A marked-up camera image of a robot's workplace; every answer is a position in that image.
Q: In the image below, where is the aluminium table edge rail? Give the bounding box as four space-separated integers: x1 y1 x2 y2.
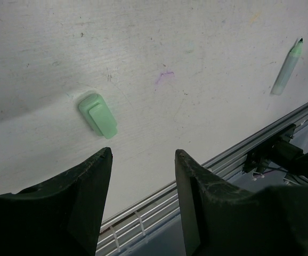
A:
96 103 308 255

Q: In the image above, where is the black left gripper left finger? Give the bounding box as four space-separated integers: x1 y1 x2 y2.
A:
0 147 112 255

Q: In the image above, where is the green highlighter cap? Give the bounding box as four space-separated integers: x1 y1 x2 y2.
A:
78 93 117 139

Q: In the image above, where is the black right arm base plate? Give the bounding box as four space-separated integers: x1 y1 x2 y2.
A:
243 124 308 179

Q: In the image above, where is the green highlighter pen body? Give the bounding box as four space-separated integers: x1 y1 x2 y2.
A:
270 37 303 95

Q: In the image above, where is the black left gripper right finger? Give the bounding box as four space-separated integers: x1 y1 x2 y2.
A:
175 149 308 255

